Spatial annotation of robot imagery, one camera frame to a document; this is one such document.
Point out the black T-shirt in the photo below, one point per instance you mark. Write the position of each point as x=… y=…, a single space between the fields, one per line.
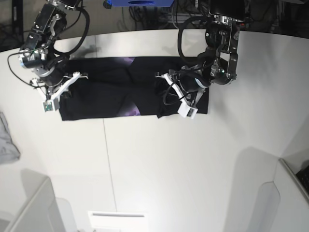
x=117 y=87

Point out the black keyboard at right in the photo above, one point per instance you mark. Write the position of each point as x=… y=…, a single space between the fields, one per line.
x=303 y=177

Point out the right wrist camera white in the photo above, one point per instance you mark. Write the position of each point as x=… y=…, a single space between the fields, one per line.
x=51 y=104

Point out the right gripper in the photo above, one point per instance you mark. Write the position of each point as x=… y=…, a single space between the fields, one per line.
x=53 y=79

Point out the white box lower right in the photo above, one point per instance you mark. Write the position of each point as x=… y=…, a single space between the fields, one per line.
x=282 y=205

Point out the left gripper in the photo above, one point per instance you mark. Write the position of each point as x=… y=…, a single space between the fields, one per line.
x=190 y=83

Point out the blue plastic bin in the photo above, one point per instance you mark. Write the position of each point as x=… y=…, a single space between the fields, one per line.
x=150 y=3

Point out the white box lower left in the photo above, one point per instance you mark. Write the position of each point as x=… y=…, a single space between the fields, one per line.
x=34 y=207

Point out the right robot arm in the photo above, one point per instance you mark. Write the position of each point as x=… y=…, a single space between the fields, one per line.
x=38 y=52

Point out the white box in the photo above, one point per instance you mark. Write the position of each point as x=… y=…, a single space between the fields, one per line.
x=282 y=205
x=34 y=207

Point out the grey cloth at left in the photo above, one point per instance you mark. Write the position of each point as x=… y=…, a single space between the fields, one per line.
x=9 y=153

